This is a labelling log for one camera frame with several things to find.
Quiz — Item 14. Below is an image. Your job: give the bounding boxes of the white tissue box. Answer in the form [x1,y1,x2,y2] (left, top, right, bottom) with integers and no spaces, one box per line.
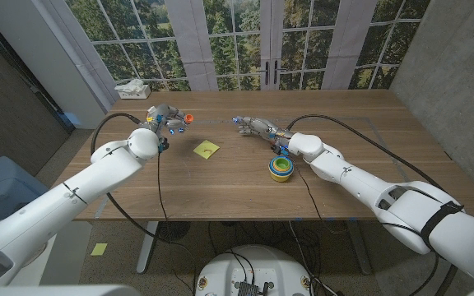
[117,85,152,100]

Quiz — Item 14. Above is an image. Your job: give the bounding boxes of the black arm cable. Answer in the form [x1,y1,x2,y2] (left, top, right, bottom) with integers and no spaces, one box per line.
[286,113,452,194]
[90,112,197,289]

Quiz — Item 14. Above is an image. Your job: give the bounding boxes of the stacked yellow green cups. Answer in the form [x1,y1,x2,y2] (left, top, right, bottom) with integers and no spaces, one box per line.
[267,155,295,183]

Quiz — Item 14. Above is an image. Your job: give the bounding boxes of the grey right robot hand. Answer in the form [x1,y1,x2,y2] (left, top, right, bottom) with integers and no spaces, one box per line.
[232,115,294,147]

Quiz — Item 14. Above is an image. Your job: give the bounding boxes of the white robot torso base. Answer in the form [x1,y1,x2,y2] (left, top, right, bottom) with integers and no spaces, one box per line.
[194,245,314,296]

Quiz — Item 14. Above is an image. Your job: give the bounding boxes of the yellow sticky note pad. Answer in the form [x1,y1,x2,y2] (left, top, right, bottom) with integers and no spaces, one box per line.
[193,139,221,160]

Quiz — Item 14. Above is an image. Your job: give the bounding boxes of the black round vented disc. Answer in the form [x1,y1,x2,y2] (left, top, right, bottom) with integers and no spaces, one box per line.
[157,220,192,242]

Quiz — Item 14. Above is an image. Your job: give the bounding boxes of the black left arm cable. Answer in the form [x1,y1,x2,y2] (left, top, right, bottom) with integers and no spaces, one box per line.
[90,112,197,289]

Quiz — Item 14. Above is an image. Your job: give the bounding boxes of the crumpled white tissue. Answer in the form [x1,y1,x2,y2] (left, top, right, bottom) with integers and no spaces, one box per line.
[114,79,146,94]

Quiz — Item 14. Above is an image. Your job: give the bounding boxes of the white table leg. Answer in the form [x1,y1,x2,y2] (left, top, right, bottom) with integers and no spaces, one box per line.
[136,220,160,275]

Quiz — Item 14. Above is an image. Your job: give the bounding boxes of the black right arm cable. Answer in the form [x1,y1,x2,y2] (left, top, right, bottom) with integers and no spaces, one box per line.
[286,113,452,194]

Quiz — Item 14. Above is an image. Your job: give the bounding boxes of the blue toy cup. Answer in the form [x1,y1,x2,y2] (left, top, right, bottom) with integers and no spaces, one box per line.
[268,156,295,178]

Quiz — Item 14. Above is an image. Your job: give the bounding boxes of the orange nested toy cup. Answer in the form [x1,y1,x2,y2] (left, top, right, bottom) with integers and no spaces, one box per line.
[271,157,292,173]

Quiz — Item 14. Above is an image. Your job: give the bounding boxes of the blue-grey bin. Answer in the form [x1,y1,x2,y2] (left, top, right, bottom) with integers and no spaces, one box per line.
[0,155,51,225]

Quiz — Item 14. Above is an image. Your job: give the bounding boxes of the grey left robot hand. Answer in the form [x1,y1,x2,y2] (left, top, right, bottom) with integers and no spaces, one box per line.
[145,103,193,136]

